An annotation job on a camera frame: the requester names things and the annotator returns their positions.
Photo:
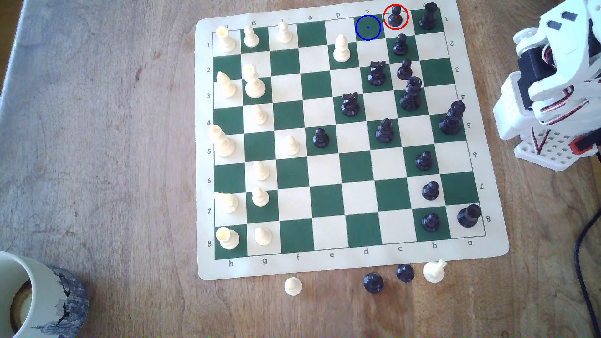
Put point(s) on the white chess queen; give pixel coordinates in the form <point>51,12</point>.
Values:
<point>255,87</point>

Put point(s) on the black chess bishop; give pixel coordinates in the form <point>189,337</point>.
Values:
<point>384,134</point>

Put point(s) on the white mug with skyline print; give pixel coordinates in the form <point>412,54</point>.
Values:
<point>47,291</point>

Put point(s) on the black chess rook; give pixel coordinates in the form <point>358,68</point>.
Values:
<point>468,217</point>
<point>428,19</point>

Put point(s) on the white chess pawn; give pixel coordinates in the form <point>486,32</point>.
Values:
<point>261,172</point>
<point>292,148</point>
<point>293,287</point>
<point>259,117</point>
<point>251,39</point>
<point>284,35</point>
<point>260,199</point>
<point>263,237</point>

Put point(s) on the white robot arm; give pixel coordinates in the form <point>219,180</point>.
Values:
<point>512,112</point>

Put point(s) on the white chess rook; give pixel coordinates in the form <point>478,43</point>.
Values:
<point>228,239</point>
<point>227,42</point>

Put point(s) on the black chess pawn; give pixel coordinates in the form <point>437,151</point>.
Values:
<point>405,273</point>
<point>430,223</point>
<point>430,191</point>
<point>396,18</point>
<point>373,283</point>
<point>321,140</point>
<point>400,47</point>
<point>404,71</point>
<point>424,162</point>

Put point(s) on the green white chess board mat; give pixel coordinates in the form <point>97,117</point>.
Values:
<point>324,197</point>

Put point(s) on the white chess bishop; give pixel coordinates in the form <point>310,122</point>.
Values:
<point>342,52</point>
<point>227,88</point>

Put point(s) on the white chess king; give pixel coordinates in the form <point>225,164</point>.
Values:
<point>223,145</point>

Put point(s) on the black chess queen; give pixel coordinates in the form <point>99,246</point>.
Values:
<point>411,98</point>

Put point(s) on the orange clamp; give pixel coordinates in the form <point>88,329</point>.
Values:
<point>581,144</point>

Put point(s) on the white chess knight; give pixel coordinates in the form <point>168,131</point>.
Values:
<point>433,272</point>
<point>228,203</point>

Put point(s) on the black chess king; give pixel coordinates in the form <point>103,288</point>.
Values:
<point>450,122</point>

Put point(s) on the black chess knight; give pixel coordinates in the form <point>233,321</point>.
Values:
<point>350,107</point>
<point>376,75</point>

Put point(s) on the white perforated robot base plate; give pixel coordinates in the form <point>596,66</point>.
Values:
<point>556,152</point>

